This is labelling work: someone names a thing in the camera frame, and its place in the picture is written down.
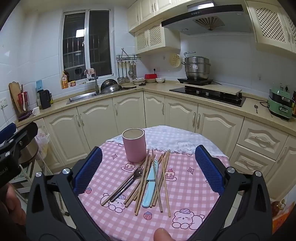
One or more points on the cooking oil bottle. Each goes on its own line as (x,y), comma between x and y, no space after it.
(277,207)

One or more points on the orange cardboard box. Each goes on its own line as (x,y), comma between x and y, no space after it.
(281,222)

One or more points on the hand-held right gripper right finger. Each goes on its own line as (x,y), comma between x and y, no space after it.
(209,172)

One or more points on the hanging metal ladle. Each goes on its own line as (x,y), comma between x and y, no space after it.
(119,78)
(127,79)
(123,79)

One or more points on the person's left hand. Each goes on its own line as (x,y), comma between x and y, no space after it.
(10,204)

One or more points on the small orange jar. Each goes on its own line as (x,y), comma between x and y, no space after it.
(73,83)

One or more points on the steel wok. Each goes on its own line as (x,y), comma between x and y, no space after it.
(113,89)

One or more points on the black kettle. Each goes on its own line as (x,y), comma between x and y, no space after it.
(45,99)

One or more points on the wall utensil rack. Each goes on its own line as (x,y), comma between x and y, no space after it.
(128,56)

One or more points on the pink cup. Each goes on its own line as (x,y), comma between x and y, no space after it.
(134,148)

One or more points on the white bowl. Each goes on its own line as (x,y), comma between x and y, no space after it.
(160,80)
(150,81)

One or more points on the white plate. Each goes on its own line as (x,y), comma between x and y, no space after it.
(138,81)

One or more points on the wooden cutting board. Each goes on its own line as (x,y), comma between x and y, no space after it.
(14,95)

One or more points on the metal spoon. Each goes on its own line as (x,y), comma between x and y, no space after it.
(256,107)

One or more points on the light blue knife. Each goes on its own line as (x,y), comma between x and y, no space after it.
(148,197)

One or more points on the pink checkered tablecloth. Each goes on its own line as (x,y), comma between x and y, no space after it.
(185,199)

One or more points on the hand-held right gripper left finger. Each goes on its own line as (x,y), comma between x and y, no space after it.
(89,171)

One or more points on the cream lower kitchen cabinets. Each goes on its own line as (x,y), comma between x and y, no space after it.
(129,115)

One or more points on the white metal stand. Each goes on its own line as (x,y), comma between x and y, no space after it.
(27,176)

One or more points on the stainless steel steamer pot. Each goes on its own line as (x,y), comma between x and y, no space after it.
(196,67)

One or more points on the red bowl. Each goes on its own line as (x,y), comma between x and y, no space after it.
(150,76)

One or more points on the beige kitchen countertop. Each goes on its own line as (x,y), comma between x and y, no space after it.
(161,89)

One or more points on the cream lattice corner cabinets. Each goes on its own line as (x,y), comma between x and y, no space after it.
(155,38)

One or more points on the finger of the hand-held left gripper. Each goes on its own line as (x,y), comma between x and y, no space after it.
(23,135)
(7,133)

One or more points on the kitchen window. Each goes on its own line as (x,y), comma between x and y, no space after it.
(99,46)

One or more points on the steel sink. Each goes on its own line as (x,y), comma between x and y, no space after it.
(82,98)

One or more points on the person's right hand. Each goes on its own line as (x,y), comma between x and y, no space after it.
(163,234)

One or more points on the black induction cooker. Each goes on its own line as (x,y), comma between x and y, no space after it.
(195,81)

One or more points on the metal faucet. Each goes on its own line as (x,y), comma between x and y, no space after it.
(96,84)

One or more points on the red utensil holder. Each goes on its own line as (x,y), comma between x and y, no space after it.
(25,104)

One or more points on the blue carton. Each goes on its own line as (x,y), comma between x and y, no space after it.
(39,85)

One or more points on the green electric cooker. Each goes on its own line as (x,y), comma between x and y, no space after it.
(279,104)

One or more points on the black range hood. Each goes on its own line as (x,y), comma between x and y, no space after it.
(203,25)

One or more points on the yellow round strainer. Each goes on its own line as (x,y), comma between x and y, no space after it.
(174,60)

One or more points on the pink cloth on windowsill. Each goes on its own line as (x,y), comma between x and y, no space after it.
(90,72)

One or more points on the black gas stove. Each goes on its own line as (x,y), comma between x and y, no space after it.
(208,96)

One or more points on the white plastic bag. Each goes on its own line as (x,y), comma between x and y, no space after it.
(44,143)

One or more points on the cream upper cabinets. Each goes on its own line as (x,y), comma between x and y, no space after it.
(148,11)

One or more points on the pile of wooden chopsticks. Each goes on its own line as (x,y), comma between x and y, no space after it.
(141,185)

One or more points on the white mug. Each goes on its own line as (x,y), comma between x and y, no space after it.
(35,111)

